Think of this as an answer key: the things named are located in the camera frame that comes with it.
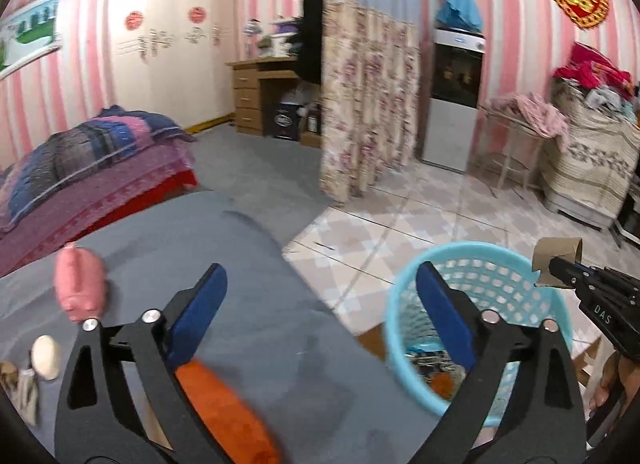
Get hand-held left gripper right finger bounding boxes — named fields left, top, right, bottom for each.
left=405, top=261, right=587, bottom=464

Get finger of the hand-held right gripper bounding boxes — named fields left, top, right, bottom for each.
left=547, top=255, right=598, bottom=292

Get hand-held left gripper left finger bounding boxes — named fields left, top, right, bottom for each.
left=54, top=263, right=229, bottom=464

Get cardboard toilet roll tube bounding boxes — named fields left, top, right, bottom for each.
left=532, top=238, right=584, bottom=288

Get printed snack packet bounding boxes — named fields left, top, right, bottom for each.
left=405, top=349, right=458, bottom=371

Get light blue plastic basket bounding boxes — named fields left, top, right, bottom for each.
left=384, top=241, right=575, bottom=427

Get orange plush carrot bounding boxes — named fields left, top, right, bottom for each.
left=172, top=356, right=281, bottom=464

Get person's right hand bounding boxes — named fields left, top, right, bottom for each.
left=590, top=351, right=636, bottom=415

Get pink piggy bank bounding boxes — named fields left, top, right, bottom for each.
left=54, top=241, right=108, bottom=324

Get metal stand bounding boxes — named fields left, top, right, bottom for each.
left=472, top=104, right=546, bottom=195

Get bed with purple dotted cover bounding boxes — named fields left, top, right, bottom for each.
left=0, top=144, right=197, bottom=277

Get white egg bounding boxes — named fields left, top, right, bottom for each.
left=31, top=335, right=63, bottom=381

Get pink clothes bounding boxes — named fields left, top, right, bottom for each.
left=480, top=91, right=571, bottom=140

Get water dispenser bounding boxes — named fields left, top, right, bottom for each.
left=420, top=29, right=487, bottom=175

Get pile of colourful clothes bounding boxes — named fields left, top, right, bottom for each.
left=552, top=41, right=640, bottom=120

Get plaid quilt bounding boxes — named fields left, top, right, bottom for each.
left=0, top=105, right=197, bottom=235

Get black box with white label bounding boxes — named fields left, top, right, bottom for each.
left=270, top=101, right=304, bottom=141

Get floral curtain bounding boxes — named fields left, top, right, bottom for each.
left=319, top=0, right=421, bottom=204

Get wooden desk with drawers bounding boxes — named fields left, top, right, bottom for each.
left=226, top=56, right=323, bottom=147

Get white plastic bag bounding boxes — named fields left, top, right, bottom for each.
left=282, top=81, right=321, bottom=107

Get cream wardrobe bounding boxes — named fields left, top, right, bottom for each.
left=107, top=0, right=251, bottom=131

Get blue covered water bottle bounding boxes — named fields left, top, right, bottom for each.
left=435, top=0, right=485, bottom=35

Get desk lamp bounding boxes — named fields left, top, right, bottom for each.
left=243, top=19, right=264, bottom=62

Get black hanging garment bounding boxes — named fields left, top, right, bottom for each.
left=295, top=0, right=326, bottom=85

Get large framed landscape picture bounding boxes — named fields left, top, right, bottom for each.
left=0, top=0, right=66, bottom=80

